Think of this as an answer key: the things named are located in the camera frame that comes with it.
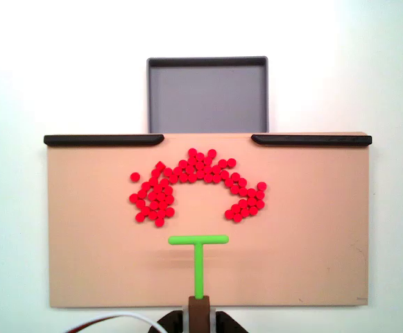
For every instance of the green T-shaped pusher tool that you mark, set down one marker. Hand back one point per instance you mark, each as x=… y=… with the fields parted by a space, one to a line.
x=198 y=267

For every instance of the red granule pile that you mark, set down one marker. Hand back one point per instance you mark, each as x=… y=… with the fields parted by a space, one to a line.
x=201 y=171

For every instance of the beige flat board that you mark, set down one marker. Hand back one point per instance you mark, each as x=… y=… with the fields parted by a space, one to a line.
x=291 y=225

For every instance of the grey shallow tray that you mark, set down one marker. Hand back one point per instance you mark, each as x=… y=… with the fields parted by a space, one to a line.
x=208 y=97

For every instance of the black edge rail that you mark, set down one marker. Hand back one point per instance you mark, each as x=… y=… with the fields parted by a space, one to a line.
x=312 y=140
x=100 y=140

